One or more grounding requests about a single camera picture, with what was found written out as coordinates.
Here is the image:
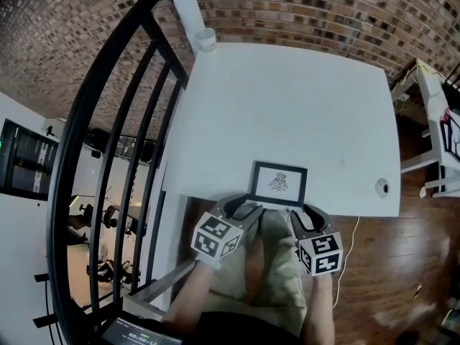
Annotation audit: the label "black-framed white picture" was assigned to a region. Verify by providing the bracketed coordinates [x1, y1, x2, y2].
[440, 111, 460, 157]

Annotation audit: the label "black framed picture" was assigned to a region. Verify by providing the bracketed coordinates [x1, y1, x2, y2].
[247, 160, 308, 208]

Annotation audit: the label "person's khaki trousers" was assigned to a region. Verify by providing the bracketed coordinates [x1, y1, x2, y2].
[206, 208, 308, 328]

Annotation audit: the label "white paper cup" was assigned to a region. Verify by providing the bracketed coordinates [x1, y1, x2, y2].
[195, 28, 217, 52]

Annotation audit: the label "black stair railing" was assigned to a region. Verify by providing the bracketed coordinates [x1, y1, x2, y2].
[46, 0, 190, 345]

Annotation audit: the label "person's right forearm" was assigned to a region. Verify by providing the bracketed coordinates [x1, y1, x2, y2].
[300, 273, 337, 345]

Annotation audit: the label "white cable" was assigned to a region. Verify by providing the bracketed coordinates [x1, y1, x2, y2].
[330, 216, 360, 308]

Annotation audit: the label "white pillar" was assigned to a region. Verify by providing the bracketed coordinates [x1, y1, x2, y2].
[163, 0, 206, 53]

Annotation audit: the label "black glass cabinet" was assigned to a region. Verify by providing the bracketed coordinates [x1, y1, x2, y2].
[0, 119, 60, 197]

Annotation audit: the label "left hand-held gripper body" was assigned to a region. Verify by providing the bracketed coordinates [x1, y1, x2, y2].
[190, 208, 249, 262]

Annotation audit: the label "person's left forearm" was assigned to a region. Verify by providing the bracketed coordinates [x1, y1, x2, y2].
[161, 259, 223, 334]

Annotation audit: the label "white side table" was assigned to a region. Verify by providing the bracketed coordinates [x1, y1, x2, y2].
[395, 58, 460, 198]

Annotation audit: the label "tablet with timer screen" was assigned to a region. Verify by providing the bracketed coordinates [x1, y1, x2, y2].
[101, 316, 184, 345]

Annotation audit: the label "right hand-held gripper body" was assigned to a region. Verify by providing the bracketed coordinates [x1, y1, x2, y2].
[295, 228, 344, 277]

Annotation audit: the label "wooden desk downstairs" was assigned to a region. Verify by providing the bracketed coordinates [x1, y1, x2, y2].
[67, 242, 119, 301]

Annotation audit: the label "grey metal bracket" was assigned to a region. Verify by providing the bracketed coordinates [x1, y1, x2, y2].
[121, 259, 197, 319]

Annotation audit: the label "yellow cable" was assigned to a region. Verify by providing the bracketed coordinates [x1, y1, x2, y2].
[391, 63, 443, 97]

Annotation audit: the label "person's black shirt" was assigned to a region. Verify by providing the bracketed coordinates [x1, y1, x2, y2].
[195, 310, 303, 345]

